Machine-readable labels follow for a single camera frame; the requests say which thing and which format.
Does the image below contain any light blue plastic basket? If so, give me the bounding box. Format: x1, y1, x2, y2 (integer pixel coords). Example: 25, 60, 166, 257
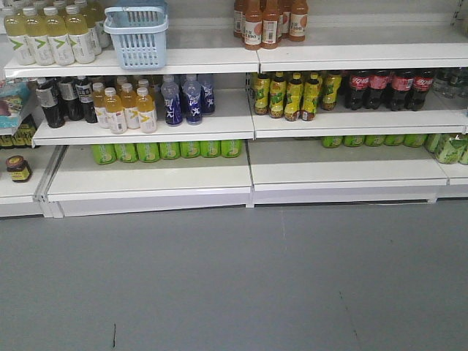
104, 1, 169, 71

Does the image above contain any yellow iced tea bottle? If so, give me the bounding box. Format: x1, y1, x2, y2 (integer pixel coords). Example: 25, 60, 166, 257
254, 72, 270, 116
284, 72, 303, 121
301, 72, 319, 121
321, 70, 341, 111
269, 72, 287, 118

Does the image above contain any blue sports drink bottle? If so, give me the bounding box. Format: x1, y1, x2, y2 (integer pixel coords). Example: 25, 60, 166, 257
161, 75, 183, 127
197, 73, 216, 115
183, 74, 202, 125

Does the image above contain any yellow juice bottle white cap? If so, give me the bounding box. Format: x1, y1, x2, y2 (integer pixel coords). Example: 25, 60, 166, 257
137, 87, 157, 134
104, 88, 127, 135
120, 83, 140, 129

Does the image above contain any white metal shelf unit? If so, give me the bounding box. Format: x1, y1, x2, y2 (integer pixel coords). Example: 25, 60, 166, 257
1, 1, 467, 218

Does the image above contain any orange juice bottle peach label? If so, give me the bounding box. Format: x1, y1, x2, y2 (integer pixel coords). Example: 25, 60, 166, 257
289, 0, 309, 42
244, 0, 262, 50

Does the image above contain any plastic cola bottle red label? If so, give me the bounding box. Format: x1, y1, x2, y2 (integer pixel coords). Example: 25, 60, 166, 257
364, 69, 390, 110
344, 69, 370, 110
406, 68, 436, 111
387, 69, 415, 111

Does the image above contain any orange juice bottle barcode label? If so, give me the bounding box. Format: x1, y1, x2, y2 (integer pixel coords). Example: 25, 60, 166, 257
261, 0, 280, 49

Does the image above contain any dark drink bottle black label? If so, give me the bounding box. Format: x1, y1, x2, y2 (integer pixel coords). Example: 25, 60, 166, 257
75, 75, 97, 124

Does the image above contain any dark drink bottle grey label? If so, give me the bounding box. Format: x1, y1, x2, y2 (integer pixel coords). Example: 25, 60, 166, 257
58, 77, 83, 121
36, 77, 65, 129

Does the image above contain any pale green drink bottle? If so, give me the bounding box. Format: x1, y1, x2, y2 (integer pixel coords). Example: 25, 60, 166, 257
65, 4, 95, 64
43, 7, 75, 66
23, 7, 55, 66
2, 7, 36, 65

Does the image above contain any brown sauce jar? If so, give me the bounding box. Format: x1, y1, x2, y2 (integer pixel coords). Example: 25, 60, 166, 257
6, 155, 32, 183

